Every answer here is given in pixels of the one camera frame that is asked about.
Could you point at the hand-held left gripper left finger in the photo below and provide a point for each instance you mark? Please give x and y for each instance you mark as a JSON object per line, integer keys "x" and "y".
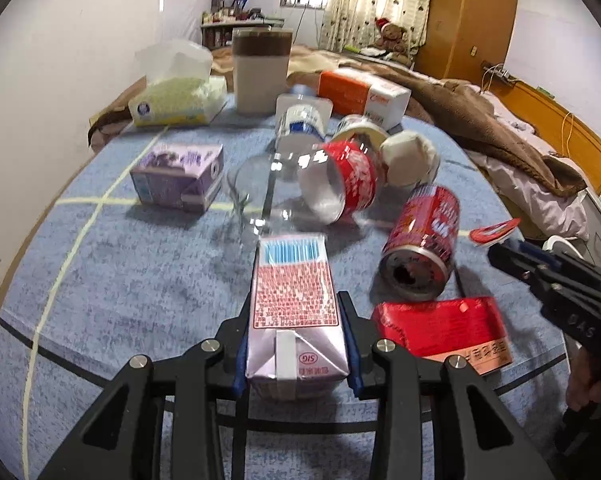
{"x": 244, "y": 360}

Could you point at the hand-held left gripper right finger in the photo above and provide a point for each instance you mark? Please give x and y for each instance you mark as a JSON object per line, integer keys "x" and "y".
{"x": 353, "y": 360}

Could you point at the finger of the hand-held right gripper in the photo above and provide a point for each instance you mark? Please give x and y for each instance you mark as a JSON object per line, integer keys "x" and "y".
{"x": 512, "y": 260}

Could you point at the red and white foil lid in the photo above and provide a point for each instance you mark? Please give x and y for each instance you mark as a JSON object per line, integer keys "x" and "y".
{"x": 495, "y": 232}

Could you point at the pink milk carton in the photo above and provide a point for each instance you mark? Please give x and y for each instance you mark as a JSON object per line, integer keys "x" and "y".
{"x": 293, "y": 310}

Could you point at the printed paper cup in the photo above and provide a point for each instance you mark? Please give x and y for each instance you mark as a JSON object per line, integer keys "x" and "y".
{"x": 363, "y": 130}

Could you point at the clear bottle with blue label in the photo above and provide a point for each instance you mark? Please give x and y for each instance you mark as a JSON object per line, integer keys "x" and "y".
{"x": 300, "y": 125}

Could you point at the person's right hand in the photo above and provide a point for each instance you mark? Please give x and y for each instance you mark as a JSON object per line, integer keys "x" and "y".
{"x": 585, "y": 380}

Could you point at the pink bed sheet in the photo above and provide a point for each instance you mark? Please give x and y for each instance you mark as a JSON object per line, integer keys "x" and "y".
{"x": 535, "y": 185}

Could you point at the red drink can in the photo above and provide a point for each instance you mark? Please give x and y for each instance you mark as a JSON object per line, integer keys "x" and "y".
{"x": 425, "y": 240}

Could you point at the flat red packet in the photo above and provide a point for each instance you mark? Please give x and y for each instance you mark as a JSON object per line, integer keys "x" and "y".
{"x": 440, "y": 327}

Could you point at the blue table mat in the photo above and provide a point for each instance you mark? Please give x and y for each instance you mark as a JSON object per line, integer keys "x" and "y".
{"x": 145, "y": 270}

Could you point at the brown blanket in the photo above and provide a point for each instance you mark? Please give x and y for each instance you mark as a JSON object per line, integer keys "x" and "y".
{"x": 480, "y": 125}

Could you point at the white crumpled paper cup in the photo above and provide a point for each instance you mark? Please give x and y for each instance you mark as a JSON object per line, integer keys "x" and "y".
{"x": 410, "y": 157}

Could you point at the wooden headboard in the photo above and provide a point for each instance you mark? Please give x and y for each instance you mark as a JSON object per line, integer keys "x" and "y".
{"x": 555, "y": 115}

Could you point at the red paper cup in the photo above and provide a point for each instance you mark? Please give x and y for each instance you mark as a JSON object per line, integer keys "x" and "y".
{"x": 353, "y": 180}

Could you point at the power strip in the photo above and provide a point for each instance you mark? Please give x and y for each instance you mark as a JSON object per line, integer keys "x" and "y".
{"x": 497, "y": 71}

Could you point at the purple drink carton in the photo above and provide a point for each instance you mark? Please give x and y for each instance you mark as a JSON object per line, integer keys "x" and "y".
{"x": 175, "y": 175}

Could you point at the orange and white tissue pack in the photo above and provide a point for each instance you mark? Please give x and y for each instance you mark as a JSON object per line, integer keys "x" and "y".
{"x": 360, "y": 92}

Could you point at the wooden wardrobe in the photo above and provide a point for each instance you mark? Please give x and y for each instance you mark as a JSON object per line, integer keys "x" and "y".
{"x": 470, "y": 15}

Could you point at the teddy bear with red hat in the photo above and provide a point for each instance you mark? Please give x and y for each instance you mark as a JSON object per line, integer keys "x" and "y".
{"x": 391, "y": 35}

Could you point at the green soft tissue pack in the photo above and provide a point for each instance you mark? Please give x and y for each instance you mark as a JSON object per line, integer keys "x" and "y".
{"x": 175, "y": 95}

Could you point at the white tumbler with brown band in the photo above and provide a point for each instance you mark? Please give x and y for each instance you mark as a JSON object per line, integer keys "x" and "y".
{"x": 260, "y": 77}

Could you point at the patterned curtain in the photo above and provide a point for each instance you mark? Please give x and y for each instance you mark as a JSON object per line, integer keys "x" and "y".
{"x": 370, "y": 5}

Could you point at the cluttered shelf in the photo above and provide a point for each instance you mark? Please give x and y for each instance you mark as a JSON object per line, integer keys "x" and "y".
{"x": 235, "y": 22}

